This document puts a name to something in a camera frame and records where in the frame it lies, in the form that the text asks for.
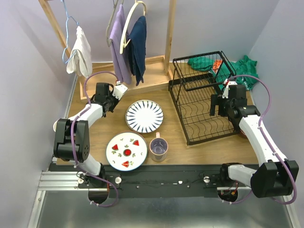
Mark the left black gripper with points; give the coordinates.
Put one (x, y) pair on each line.
(113, 102)

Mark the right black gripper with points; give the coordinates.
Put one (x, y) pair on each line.
(217, 99)

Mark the black wire dish rack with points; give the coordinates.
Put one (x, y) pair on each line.
(191, 92)

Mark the blue striped white plate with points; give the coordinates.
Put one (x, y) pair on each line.
(144, 116)

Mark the pink ceramic mug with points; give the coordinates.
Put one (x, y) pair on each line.
(158, 148)

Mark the orange bowl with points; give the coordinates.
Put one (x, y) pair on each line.
(243, 134)

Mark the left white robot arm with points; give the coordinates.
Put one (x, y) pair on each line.
(72, 141)

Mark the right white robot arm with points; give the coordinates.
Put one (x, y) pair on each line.
(276, 174)

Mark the wooden clothes rack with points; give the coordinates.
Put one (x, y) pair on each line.
(156, 75)

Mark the orange patterned cloth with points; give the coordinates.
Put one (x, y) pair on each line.
(216, 66)

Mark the green t-shirt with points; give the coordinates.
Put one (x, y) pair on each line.
(244, 66)

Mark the purple cloth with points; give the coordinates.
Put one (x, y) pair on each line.
(120, 61)

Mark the white cloth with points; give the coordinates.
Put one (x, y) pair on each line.
(80, 61)

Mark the cream hanger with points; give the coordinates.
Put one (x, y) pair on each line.
(124, 41)

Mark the grey hanger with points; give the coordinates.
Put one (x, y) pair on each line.
(107, 32)

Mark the watermelon pattern white plate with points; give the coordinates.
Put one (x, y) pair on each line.
(126, 151)

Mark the dark blue cloth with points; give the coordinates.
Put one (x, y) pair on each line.
(137, 49)

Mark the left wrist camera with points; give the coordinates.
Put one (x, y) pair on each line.
(119, 90)

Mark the black mounting base rail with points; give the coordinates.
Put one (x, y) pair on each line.
(147, 181)

